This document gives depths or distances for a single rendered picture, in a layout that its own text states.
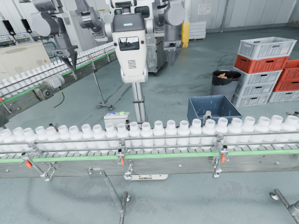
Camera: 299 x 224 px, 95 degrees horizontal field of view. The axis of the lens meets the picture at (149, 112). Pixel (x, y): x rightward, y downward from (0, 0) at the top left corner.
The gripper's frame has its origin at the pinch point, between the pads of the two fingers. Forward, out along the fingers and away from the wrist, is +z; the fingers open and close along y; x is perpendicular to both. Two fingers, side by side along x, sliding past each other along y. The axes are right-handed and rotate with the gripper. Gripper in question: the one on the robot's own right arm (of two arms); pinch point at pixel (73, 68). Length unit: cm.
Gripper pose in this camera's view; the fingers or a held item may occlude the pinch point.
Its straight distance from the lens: 76.4
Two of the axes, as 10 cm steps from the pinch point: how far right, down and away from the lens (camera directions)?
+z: 0.7, 8.2, 5.7
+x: 10.0, -0.5, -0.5
